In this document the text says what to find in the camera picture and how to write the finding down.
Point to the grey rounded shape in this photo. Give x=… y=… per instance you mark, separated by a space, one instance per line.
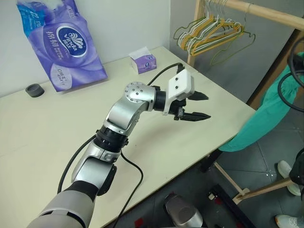
x=183 y=211

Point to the wooden clothes rack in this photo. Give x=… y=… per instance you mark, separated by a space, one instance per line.
x=268 y=14

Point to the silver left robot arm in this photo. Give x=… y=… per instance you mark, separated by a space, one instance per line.
x=123 y=111

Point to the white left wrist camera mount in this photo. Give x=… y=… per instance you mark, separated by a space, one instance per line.
x=180 y=82

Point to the black table leg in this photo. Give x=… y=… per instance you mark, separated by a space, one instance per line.
x=210 y=161

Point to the small purple tissue box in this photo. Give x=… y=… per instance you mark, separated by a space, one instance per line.
x=145 y=64

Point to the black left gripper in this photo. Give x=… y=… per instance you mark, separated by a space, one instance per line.
x=179 y=108

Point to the black trouser leg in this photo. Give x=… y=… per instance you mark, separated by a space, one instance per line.
x=297 y=172

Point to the purple toilet paper pack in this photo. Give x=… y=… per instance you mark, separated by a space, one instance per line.
x=69 y=59

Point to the green shorts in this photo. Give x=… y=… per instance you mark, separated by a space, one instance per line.
x=259 y=118

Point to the white sneaker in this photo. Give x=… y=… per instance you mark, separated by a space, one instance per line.
x=284 y=167
x=289 y=222

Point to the black floor stand base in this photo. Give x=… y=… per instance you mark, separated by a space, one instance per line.
x=228 y=206

